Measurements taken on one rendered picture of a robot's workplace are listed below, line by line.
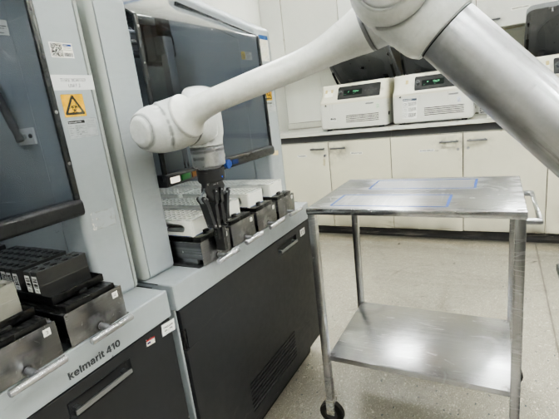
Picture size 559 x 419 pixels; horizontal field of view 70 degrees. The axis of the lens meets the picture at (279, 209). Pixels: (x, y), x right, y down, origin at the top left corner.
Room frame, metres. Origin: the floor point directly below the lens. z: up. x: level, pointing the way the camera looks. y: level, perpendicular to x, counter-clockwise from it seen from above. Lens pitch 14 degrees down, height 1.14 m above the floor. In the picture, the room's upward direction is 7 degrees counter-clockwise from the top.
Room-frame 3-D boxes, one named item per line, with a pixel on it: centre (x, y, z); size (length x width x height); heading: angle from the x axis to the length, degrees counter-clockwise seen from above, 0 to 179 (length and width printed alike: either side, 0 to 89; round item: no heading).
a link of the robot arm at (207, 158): (1.09, 0.17, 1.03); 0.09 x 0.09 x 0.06
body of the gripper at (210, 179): (1.09, 0.17, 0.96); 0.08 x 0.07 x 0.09; 150
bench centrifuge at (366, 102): (3.52, -0.82, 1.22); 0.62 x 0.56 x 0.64; 149
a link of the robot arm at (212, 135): (1.08, 0.18, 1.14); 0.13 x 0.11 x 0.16; 154
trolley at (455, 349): (1.28, -0.46, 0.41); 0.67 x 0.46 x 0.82; 61
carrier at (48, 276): (0.80, 0.47, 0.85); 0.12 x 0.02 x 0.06; 151
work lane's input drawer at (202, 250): (1.26, 0.47, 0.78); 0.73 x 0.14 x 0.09; 60
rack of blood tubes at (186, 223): (1.19, 0.35, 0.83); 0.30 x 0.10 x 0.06; 61
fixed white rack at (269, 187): (1.59, 0.13, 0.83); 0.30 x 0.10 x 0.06; 60
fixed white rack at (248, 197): (1.46, 0.21, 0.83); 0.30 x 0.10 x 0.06; 60
